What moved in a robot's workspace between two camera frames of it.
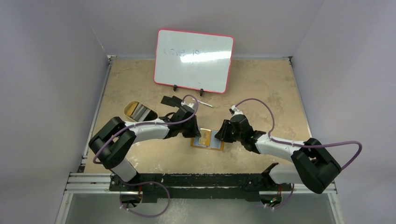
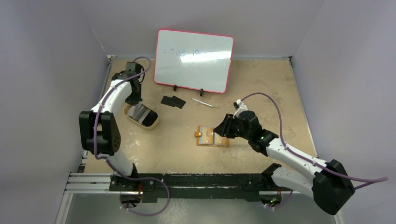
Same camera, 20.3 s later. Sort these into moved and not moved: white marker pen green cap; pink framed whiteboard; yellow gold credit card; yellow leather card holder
Moved: yellow leather card holder; yellow gold credit card
Not moved: white marker pen green cap; pink framed whiteboard
